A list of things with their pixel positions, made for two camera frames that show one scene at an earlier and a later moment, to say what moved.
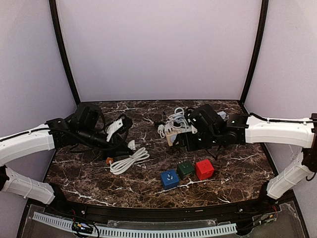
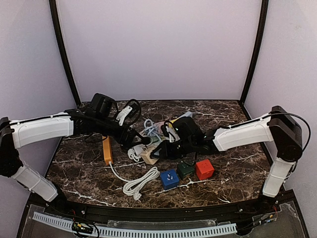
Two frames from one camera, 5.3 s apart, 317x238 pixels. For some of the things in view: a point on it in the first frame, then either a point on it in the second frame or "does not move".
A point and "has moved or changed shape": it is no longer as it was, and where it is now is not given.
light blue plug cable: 176,119 → 150,130
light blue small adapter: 222,114 → 188,114
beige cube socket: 171,137 has moved or changed shape
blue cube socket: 170,179 does not move
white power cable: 140,154 → 134,184
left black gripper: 115,145 → 129,138
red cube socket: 204,169 does not move
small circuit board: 82,227 does not move
